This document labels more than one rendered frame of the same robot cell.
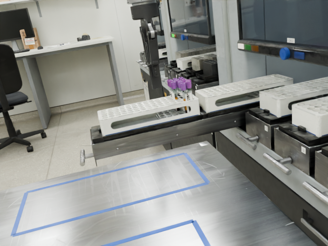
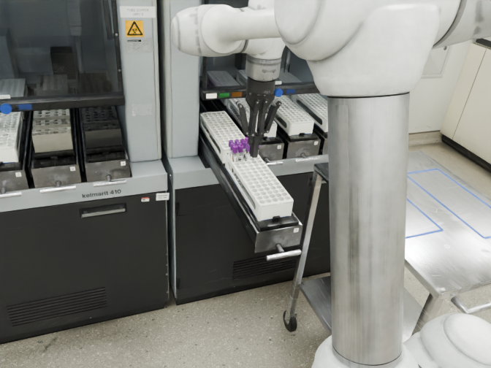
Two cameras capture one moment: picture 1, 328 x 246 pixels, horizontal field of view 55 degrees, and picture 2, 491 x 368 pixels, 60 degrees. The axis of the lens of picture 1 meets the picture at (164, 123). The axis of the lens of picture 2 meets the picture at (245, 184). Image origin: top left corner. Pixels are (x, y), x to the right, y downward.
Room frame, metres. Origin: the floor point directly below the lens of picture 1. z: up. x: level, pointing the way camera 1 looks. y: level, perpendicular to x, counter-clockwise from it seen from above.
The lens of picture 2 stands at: (1.17, 1.08, 1.52)
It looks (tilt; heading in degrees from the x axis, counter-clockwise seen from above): 33 degrees down; 258
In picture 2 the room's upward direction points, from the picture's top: 5 degrees clockwise
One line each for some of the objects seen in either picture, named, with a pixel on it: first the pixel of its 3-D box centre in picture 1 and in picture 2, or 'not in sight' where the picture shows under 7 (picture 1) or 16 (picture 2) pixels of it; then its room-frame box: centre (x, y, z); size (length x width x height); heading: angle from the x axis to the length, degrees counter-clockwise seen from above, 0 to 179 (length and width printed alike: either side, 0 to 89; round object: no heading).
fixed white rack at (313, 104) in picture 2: not in sight; (318, 111); (0.55, -0.50, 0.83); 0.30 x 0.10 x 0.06; 101
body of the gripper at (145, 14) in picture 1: (146, 21); (259, 93); (0.92, 0.01, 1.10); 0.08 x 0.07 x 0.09; 11
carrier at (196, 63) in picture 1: (197, 64); (52, 141); (1.53, -0.20, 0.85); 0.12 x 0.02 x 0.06; 12
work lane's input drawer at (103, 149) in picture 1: (193, 121); (240, 175); (0.94, -0.09, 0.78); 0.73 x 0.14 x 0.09; 101
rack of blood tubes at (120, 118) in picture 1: (149, 114); (256, 183); (0.91, 0.04, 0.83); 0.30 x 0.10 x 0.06; 101
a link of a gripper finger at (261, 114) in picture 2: (151, 46); (261, 116); (0.91, 0.00, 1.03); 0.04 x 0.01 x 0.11; 101
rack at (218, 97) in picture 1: (243, 93); (223, 136); (0.97, -0.27, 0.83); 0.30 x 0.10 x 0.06; 101
